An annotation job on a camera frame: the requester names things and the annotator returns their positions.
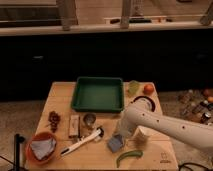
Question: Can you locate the black stand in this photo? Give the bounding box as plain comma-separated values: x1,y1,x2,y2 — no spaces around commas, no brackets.
9,134,27,171

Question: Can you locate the wooden block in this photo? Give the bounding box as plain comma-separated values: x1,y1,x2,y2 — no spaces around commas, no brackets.
69,115,80,138

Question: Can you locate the white handled brush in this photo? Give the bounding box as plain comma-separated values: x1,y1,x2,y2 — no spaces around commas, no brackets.
60,127,104,156

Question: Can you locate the blue sponge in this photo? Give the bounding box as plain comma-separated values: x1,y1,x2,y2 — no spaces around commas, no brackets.
107,134,124,153

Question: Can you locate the white ribbed cup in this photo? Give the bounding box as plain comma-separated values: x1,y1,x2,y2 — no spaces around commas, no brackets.
135,127,149,143

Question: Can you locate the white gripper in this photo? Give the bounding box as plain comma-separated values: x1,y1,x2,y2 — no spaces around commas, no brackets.
115,117,135,139

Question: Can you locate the green plastic tray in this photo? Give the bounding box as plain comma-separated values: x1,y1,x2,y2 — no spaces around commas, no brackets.
71,77,124,113

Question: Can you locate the light green cup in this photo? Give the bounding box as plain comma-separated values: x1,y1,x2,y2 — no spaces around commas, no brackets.
128,80,140,96

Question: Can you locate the small metal cup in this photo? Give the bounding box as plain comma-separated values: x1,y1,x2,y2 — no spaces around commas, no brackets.
83,113,96,129

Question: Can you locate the orange fruit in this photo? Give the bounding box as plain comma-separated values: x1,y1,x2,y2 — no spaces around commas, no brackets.
143,84,154,95

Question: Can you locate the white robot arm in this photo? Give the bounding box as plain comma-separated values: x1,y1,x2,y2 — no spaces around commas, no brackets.
117,99,213,156

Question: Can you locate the orange bowl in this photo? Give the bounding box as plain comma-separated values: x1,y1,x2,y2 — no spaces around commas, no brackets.
25,132,57,165

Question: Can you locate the spice bottles group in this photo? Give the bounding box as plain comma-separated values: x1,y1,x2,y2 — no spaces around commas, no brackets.
178,90,213,124

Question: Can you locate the green chili pepper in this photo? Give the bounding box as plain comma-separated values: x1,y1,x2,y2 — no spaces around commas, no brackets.
116,150,143,168

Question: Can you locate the dark brown bowl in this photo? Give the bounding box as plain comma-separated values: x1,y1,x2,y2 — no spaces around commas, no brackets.
133,96,156,112

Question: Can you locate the grey cloth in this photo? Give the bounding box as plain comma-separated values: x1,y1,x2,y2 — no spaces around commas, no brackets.
30,138,56,160

